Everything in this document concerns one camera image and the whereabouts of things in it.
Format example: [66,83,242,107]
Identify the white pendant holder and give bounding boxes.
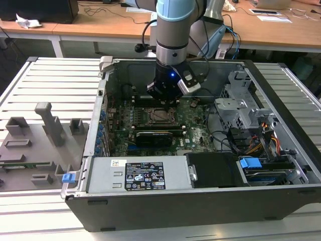
[215,47,228,60]

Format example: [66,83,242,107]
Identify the metal socket cover frame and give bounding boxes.
[148,108,179,125]

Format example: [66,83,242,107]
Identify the grey case latch handle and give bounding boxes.
[99,55,115,74]

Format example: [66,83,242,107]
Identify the yellow red wire bundle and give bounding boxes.
[247,120,280,155]

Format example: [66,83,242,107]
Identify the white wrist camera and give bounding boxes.
[177,70,203,95]

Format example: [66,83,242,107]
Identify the hard disk with blue label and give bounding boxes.
[244,169,288,186]

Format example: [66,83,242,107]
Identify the blue cable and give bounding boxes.
[225,26,241,60]

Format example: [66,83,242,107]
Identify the crumpled white paper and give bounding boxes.
[15,14,43,30]

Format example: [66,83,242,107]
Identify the silver metal drive cage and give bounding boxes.
[214,70,279,131]

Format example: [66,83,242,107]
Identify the black RAM slot bank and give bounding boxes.
[132,96,157,107]
[135,124,184,136]

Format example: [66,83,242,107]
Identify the silver CPU plate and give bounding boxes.
[153,110,174,122]

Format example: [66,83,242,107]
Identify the small white paper sheet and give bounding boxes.
[126,7,157,13]

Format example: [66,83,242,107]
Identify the blue disk carrier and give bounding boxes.
[239,157,263,176]

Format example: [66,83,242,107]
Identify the grey power supply unit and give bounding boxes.
[86,156,193,194]

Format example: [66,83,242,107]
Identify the grey parts rack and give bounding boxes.
[0,101,90,193]

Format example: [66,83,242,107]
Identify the white printed paper sheet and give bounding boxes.
[257,15,293,24]

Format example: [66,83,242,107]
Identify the black plastic shroud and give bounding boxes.
[187,152,249,189]

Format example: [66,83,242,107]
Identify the blue case latch clip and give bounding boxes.
[61,172,76,184]

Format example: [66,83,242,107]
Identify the white framed tablet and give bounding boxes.
[249,8,279,16]

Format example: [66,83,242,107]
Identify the wooden desk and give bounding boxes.
[52,0,321,60]
[0,19,63,58]

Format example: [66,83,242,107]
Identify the green RAM stick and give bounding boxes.
[0,162,51,168]

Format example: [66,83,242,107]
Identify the black open PC case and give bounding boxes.
[61,55,321,233]

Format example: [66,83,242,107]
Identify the black graphics card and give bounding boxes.
[135,130,174,148]

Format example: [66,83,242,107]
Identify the silver laptop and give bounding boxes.
[250,0,293,10]

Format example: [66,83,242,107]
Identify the green motherboard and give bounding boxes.
[106,96,219,156]

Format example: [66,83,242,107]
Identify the black box on desk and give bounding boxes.
[0,0,80,25]

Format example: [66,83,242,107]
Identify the CPU socket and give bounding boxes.
[146,107,181,126]

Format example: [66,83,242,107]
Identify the beige crumpled bag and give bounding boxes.
[223,0,238,13]

